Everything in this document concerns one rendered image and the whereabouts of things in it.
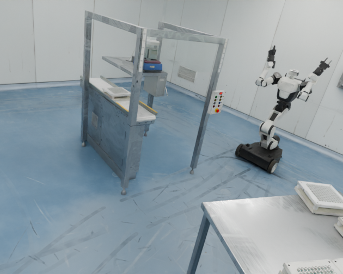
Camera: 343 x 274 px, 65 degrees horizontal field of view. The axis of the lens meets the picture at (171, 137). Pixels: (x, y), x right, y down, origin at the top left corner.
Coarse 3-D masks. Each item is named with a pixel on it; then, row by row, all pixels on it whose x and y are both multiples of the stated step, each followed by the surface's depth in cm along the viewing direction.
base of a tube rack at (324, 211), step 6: (300, 192) 178; (306, 198) 172; (306, 204) 170; (312, 204) 167; (312, 210) 164; (318, 210) 163; (324, 210) 164; (330, 210) 165; (336, 210) 166; (342, 210) 167; (342, 216) 166
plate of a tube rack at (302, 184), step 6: (300, 186) 179; (306, 186) 177; (330, 186) 182; (306, 192) 172; (312, 192) 171; (336, 192) 176; (312, 198) 165; (342, 198) 171; (318, 204) 161; (324, 204) 161; (330, 204) 163; (336, 204) 164; (342, 204) 165
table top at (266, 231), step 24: (216, 216) 146; (240, 216) 150; (264, 216) 153; (288, 216) 157; (312, 216) 161; (336, 216) 165; (240, 240) 133; (264, 240) 136; (288, 240) 139; (312, 240) 142; (336, 240) 145; (240, 264) 120; (264, 264) 122
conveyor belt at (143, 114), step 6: (90, 78) 349; (96, 78) 354; (96, 84) 330; (102, 84) 334; (108, 84) 339; (102, 90) 313; (120, 102) 288; (126, 102) 291; (126, 108) 275; (138, 108) 281; (144, 108) 284; (138, 114) 266; (144, 114) 269; (150, 114) 271; (138, 120) 258; (144, 120) 263; (150, 120) 269
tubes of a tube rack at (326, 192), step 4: (312, 188) 175; (316, 188) 176; (320, 188) 177; (324, 188) 177; (328, 188) 178; (316, 192) 170; (320, 192) 171; (324, 192) 173; (328, 192) 173; (332, 192) 174; (320, 196) 167; (324, 196) 169; (328, 196) 170; (332, 196) 171; (336, 196) 171; (332, 200) 167; (336, 200) 167; (340, 200) 167
